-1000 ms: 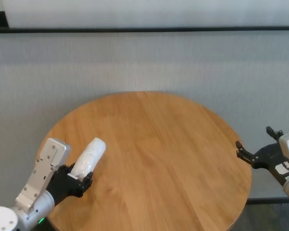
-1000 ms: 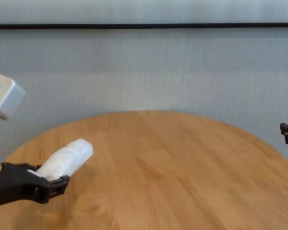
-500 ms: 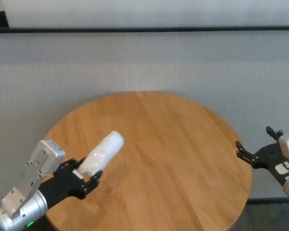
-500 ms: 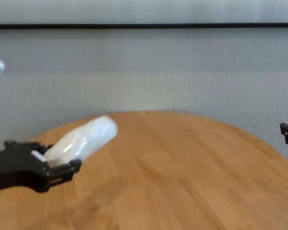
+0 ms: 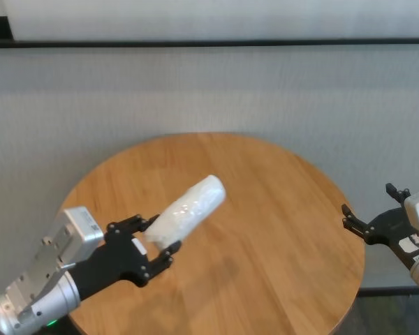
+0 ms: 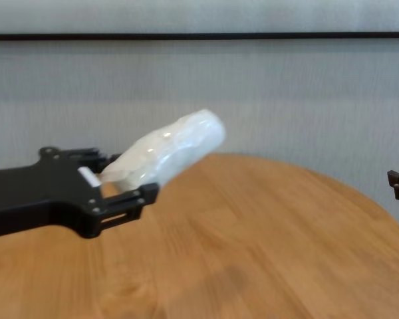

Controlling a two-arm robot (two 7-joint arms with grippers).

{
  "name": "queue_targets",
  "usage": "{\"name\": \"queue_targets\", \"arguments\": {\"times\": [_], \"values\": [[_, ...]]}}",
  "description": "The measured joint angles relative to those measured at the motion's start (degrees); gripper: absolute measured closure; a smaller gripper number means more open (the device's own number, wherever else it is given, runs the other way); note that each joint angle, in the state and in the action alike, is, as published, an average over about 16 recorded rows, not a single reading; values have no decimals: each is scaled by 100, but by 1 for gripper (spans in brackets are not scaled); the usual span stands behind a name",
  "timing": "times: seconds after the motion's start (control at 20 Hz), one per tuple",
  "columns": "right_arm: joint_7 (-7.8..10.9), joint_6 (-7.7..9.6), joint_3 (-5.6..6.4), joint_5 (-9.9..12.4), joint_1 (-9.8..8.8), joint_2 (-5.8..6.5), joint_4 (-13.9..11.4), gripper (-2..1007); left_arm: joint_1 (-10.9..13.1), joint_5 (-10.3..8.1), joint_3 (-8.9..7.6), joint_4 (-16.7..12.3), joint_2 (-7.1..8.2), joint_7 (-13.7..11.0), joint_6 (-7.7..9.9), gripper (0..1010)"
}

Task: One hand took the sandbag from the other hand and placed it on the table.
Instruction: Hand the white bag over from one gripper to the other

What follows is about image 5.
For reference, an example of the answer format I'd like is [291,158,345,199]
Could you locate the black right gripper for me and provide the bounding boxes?
[341,182,419,271]

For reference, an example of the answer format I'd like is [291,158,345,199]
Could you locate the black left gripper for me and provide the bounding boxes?
[71,214,183,301]

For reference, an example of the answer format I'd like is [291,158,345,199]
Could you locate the white plastic-wrapped sandbag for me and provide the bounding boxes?
[145,174,227,251]

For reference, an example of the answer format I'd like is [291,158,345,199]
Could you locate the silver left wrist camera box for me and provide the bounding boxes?
[5,206,105,317]

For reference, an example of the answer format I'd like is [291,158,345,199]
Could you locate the black wall baseboard strip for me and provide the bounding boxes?
[0,37,419,48]

